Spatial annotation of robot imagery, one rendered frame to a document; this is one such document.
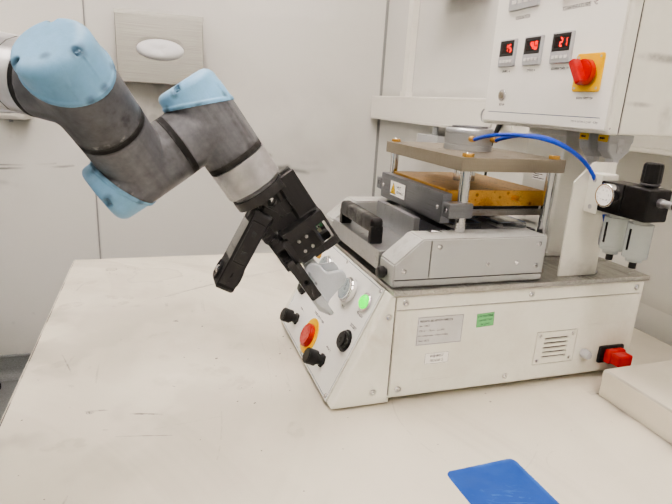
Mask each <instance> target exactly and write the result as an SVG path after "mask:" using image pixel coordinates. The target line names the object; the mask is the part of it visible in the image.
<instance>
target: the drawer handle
mask: <svg viewBox="0 0 672 504"><path fill-rule="evenodd" d="M352 221H354V222H355V223H357V224H358V225H360V226H361V227H363V228H364V229H366V230H367V231H369V232H368V243H370V244H381V243H382V235H383V220H382V219H381V218H380V217H378V216H376V215H375V214H373V213H371V212H369V211H368V210H366V209H364V208H362V207H361V206H359V205H357V204H355V203H354V202H352V201H349V200H345V201H342V203H341V208H340V222H341V223H352Z"/></svg>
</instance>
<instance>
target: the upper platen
mask: <svg viewBox="0 0 672 504"><path fill-rule="evenodd" d="M460 173H461V171H458V170H454V172H416V171H394V174H397V175H400V176H402V177H405V178H408V179H411V180H414V181H417V182H420V183H423V184H425V185H428V186H431V187H434V188H437V189H440V190H443V191H445V192H448V193H451V194H452V200H451V201H457V198H458V190H459V182H460ZM542 197H543V190H540V189H536V188H532V187H528V186H524V185H520V184H516V183H513V182H509V181H505V180H501V179H497V178H493V177H489V176H486V175H482V174H478V173H475V172H472V176H471V184H470V192H469V200H468V202H469V203H472V204H473V213H472V216H500V215H540V209H539V206H541V203H542Z"/></svg>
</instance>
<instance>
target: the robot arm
mask: <svg viewBox="0 0 672 504"><path fill-rule="evenodd" d="M159 103H160V105H161V106H162V111H163V112H164V114H163V115H161V116H160V117H158V118H157V119H155V120H154V121H152V122H151V123H150V121H149V120H148V118H147V117H146V115H145V114H144V112H143V110H142V109H141V107H140V106H139V104H138V103H137V101H136V100H135V98H134V97H133V95H132V94H131V92H130V91H129V89H128V87H127V86H126V84H125V83H124V81H123V80H122V78H121V77H120V75H119V73H118V72H117V70H116V68H115V65H114V62H113V60H112V58H111V57H110V55H109V54H108V53H107V51H106V50H105V49H104V48H103V47H102V46H100V45H99V43H98V42H97V40H96V39H95V37H94V36H93V35H92V33H91V32H90V31H89V29H88V28H87V27H85V26H84V25H83V24H81V23H79V22H77V21H75V20H71V19H66V18H58V19H56V20H55V21H53V22H50V21H48V20H46V21H43V22H40V23H38V24H36V25H34V26H32V27H30V28H29V29H27V30H26V31H25V32H23V33H22V34H21V35H15V34H11V33H6V32H1V31H0V108H1V109H5V110H9V111H13V112H16V113H20V114H24V115H28V116H32V117H36V118H40V119H43V120H47V121H51V122H55V123H57V124H58V125H60V126H61V127H62V128H63V129H64V130H65V131H66V132H67V134H68V135H69V136H70V137H71V138H72V139H73V140H74V142H75V143H76V144H77V145H78V146H79V148H80V149H81V150H82V151H83V153H84V154H85V155H86V156H87V157H88V158H89V160H90V164H88V165H87V166H86V167H84V168H83V170H82V176H83V178H84V180H85V181H86V182H87V184H88V185H89V186H90V188H91V189H92V190H93V191H94V193H95V194H96V195H97V196H98V198H99V199H100V200H101V201H102V202H103V203H104V204H105V206H106V207H107V208H108V209H109V210H110V211H111V212H112V213H113V214H114V215H115V216H116V217H118V218H120V219H128V218H130V217H132V216H133V215H135V214H136V213H138V212H140V211H141V210H143V209H144V208H146V207H147V206H152V205H153V204H155V203H156V200H158V199H159V198H161V197H162V196H163V195H165V194H166V193H168V192H169V191H170V190H172V189H173V188H175V187H176V186H178V185H179V184H180V183H182V182H183V181H185V180H186V179H187V178H189V177H190V176H192V175H193V174H194V173H196V172H197V171H198V170H200V169H201V168H203V167H204V166H205V168H206V169H207V170H208V172H209V173H210V175H211V176H212V177H213V179H214V180H215V181H216V183H217V184H218V185H219V187H220V188H221V190H222V191H223V192H224V194H225V195H226V196H227V198H228V199H229V201H231V202H233V203H234V205H235V206H236V208H237V209H238V210H239V212H242V213H243V212H246V214H245V216H244V217H243V219H242V221H241V223H240V225H239V227H238V229H237V231H236V233H235V234H234V236H233V238H232V240H231V242H230V244H229V246H228V248H227V250H226V251H225V253H224V255H223V257H222V259H220V260H219V262H218V263H217V265H216V267H215V269H214V271H213V279H214V283H215V286H216V287H217V288H220V289H222V290H224V291H227V292H229V293H232V292H233V291H234V290H235V288H236V287H237V286H238V284H239V283H240V281H241V279H242V277H243V275H244V271H245V269H246V267H247V265H248V263H249V261H250V260H251V258H252V256H253V254H254V252H255V250H256V248H257V247H258V245H259V243H260V241H261V239H262V240H263V242H264V243H265V244H267V245H269V246H270V248H271V249H272V251H273V252H274V253H275V255H276V256H277V258H278V259H279V260H280V262H281V263H282V265H283V266H284V267H285V269H286V270H287V271H288V272H290V271H291V273H292V274H293V275H294V277H295V278H296V279H297V281H298V282H299V284H300V285H301V286H302V288H303V289H304V291H305V292H306V293H307V295H308V296H309V297H310V299H311V300H312V302H313V303H314V304H315V306H316V307H317V309H318V310H319V311H320V312H323V313H325V314H328V315H332V314H334V312H333V311H332V309H331V308H330V306H329V305H328V303H329V300H330V299H331V298H332V297H333V295H334V294H335V293H336V292H337V291H338V290H339V289H340V287H341V286H342V285H343V284H344V283H345V281H346V274H345V272H344V271H343V270H339V269H338V266H337V265H336V264H335V263H334V262H327V263H322V264H319V263H317V262H316V261H315V259H314V258H313V257H318V256H319V255H320V254H322V253H323V252H325V251H326V250H329V249H330V248H331V247H333V246H334V245H336V244H337V243H338V242H340V241H341V240H340V239H339V237H338V236H337V234H336V232H335V231H334V229H333V228H332V226H331V225H330V223H329V221H328V220H327V218H326V217H325V215H324V214H323V212H322V211H321V209H319V208H318V207H317V206H316V204H315V203H314V201H313V200H312V198H311V196H310V195H309V193H308V192H307V190H306V189H305V187H304V186H303V184H302V183H301V181H300V179H299V178H298V176H297V175H296V173H295V172H294V170H293V169H290V168H289V167H288V166H286V167H285V168H283V169H282V170H280V171H279V172H278V170H279V169H278V167H277V165H276V164H275V162H274V160H273V159H272V157H271V156H270V154H269V153H268V151H267V150H266V148H265V147H264V145H263V144H262V143H261V141H260V140H259V138H258V137H257V135H256V134H255V132H254V130H253V129H252V127H251V126H250V124H249V123H248V121H247V120H246V118H245V117H244V115H243V114H242V112H241V111H240V109H239V107H238V106H237V104H236V103H235V101H234V97H233V96H231V95H230V93H229V92H228V90H227V89H226V88H225V86H224V85H223V84H222V82H221V81H220V80H219V79H218V77H217V76H216V75H215V73H214V72H213V71H211V70H209V69H200V70H198V71H197V72H195V73H193V74H192V75H190V76H189V77H187V78H186V79H184V80H183V81H181V82H180V83H178V84H176V85H175V86H173V87H172V88H170V89H169V90H167V91H166V92H164V93H163V94H161V95H160V97H159ZM271 198H273V201H272V202H271V200H270V199H271ZM323 220H324V221H325V222H326V224H327V225H328V227H329V228H330V230H331V232H332V233H333V236H332V237H331V234H330V232H329V231H328V230H327V229H326V227H325V226H324V224H323V223H322V221H323ZM329 237H331V238H329ZM328 238H329V239H328ZM327 239H328V240H327ZM325 240H326V241H325ZM301 263H302V265H303V266H304V267H305V268H303V267H302V265H301ZM308 273H309V274H308Z"/></svg>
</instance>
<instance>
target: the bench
mask: <svg viewBox="0 0 672 504"><path fill-rule="evenodd" d="M223 255H224V254H219V255H192V256H164V257H137V258H110V259H82V260H74V261H73V263H72V265H71V267H70V269H69V272H68V274H67V276H66V278H65V280H64V283H63V285H62V287H61V289H60V291H59V294H58V296H57V298H56V300H55V302H54V305H53V307H52V309H51V311H50V313H49V316H48V318H47V320H46V322H45V324H44V327H43V329H42V331H41V333H40V335H39V338H38V340H37V342H36V344H35V346H34V348H33V351H32V353H31V355H30V357H29V359H28V362H27V364H26V366H25V368H24V370H23V373H22V375H21V377H20V379H19V381H18V384H17V386H16V388H15V390H14V392H13V395H12V397H11V399H10V401H9V403H8V406H7V408H6V410H5V412H4V414H3V417H2V419H1V421H0V504H470V503H469V502H468V501H467V499H466V498H465V497H464V496H463V494H462V493H461V492H460V491H459V489H458V488H457V487H456V486H455V485H454V483H453V482H452V481H451V480H450V478H449V477H448V475H447V473H448V472H449V471H452V470H457V469H462V468H466V467H471V466H476V465H481V464H485V463H490V462H495V461H499V460H504V459H513V460H515V461H517V462H518V463H519V464H520V465H521V466H522V467H523V468H524V469H525V470H526V471H527V472H528V473H529V474H530V475H531V476H532V477H533V478H534V479H535V480H536V481H537V482H538V483H539V484H540V485H541V486H542V487H543V488H544V489H545V490H546V491H547V492H548V493H549V494H550V495H551V496H552V497H553V498H554V499H555V500H557V501H558V502H559V503H560V504H672V444H671V443H669V442H668V441H666V440H665V439H664V438H662V437H661V436H659V435H658V434H656V433H655V432H653V431H652V430H650V429H649V428H647V427H646V426H644V425H643V424H641V423H640V422H639V421H637V420H636V419H634V418H633V417H631V416H630V415H628V414H627V413H625V412H624V411H622V410H621V409H619V408H618V407H616V406H615V405H613V404H612V403H611V402H609V401H608V400H606V399H605V398H603V397H602V396H600V395H599V390H600V385H601V381H602V376H603V372H604V370H599V371H591V372H584V373H576V374H568V375H560V376H553V377H545V378H537V379H529V380H522V381H514V382H506V383H499V384H491V385H483V386H475V387H468V388H460V389H452V390H444V391H437V392H429V393H421V394H413V395H406V396H398V397H390V398H388V402H384V403H376V404H368V405H361V406H353V407H346V408H338V409H331V408H330V406H329V405H328V403H327V402H325V400H324V399H323V397H322V395H321V393H320V391H319V389H318V387H317V386H316V384H315V382H314V380H313V378H312V376H311V374H310V373H309V371H308V369H307V367H306V365H305V363H304V362H303V360H302V358H301V356H300V354H299V352H298V350H297V349H296V347H295V345H294V343H293V341H292V339H291V337H290V336H289V334H288V332H287V330H286V328H285V326H284V324H283V323H282V321H281V320H280V314H281V311H282V310H283V308H285V307H286V305H287V303H288V301H289V299H290V297H291V295H292V293H293V291H294V289H295V287H296V285H297V283H298V281H297V279H296V278H295V277H294V275H293V274H292V273H291V271H290V272H288V271H287V270H286V269H285V267H284V266H283V265H282V263H281V262H280V260H279V259H278V258H277V256H276V255H275V253H254V254H253V256H252V258H251V260H250V261H249V263H248V265H247V267H246V269H245V271H244V275H243V277H242V279H241V281H240V283H239V284H238V286H237V287H236V288H235V290H234V291H233V292H232V293H229V292H227V291H224V290H222V289H220V288H217V287H216V286H215V283H214V279H213V271H214V269H215V267H216V265H217V263H218V262H219V260H220V259H222V257H223ZM628 354H630V355H632V356H633V359H632V363H631V365H630V366H634V365H642V364H649V363H656V362H664V361H671V360H672V345H670V344H668V343H666V342H663V341H661V340H659V339H657V338H655V337H653V336H651V335H649V334H647V333H645V332H643V331H641V330H639V329H637V328H635V327H634V329H633V334H632V338H631V342H630V347H629V351H628Z"/></svg>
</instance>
